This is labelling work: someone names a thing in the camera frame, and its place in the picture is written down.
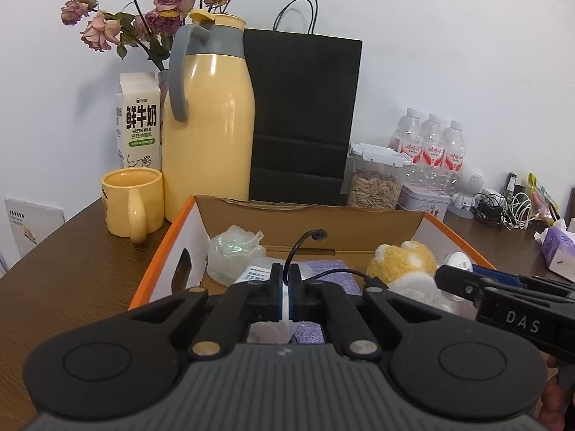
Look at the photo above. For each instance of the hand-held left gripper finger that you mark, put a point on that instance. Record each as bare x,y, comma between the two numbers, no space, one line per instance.
292,307
281,307

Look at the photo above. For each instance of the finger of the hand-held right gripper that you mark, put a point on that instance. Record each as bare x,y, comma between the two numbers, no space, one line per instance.
498,276
456,280

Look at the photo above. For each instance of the purple cloth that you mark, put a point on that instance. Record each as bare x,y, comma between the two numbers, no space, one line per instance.
332,280

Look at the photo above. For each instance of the orange cardboard box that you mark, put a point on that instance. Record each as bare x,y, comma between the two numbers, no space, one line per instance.
287,224

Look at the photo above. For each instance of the person's right hand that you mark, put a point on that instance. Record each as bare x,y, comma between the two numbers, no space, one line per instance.
555,399

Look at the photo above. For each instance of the white round gadget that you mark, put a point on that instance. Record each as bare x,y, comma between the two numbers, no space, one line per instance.
456,262

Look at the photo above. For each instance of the white paper packet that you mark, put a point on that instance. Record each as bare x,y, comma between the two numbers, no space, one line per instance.
254,274

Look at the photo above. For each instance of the yellow plush toy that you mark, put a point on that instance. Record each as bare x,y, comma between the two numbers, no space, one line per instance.
404,265

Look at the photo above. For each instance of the purple tissue pack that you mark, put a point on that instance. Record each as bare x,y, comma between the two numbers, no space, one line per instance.
559,251

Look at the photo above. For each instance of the crumpled clear plastic bag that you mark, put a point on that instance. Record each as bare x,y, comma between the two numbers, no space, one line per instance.
233,251

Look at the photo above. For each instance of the white tin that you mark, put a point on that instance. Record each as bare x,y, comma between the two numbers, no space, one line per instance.
424,202

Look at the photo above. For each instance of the colourful snack packets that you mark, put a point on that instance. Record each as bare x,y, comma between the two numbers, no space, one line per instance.
543,197

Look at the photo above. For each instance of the black power adapter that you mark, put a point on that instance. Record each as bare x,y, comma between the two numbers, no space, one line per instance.
514,184

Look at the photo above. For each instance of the clear seed container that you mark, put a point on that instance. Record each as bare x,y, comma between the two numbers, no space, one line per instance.
375,188

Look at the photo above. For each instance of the clear water bottle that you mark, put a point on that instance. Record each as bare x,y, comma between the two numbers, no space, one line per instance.
432,148
453,152
408,143

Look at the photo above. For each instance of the yellow mug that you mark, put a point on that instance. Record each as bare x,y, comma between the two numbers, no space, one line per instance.
125,206

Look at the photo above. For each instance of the yellow thermos jug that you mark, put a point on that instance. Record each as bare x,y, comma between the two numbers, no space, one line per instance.
206,134

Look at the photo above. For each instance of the black paper bag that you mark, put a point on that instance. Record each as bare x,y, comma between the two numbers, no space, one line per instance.
301,107

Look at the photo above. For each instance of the white milk carton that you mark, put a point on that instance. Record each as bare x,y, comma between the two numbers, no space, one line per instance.
139,121

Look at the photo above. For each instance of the glass vase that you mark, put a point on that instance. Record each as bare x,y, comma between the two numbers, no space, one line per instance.
164,94

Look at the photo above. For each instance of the white panel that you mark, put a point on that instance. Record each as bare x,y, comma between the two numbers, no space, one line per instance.
31,229

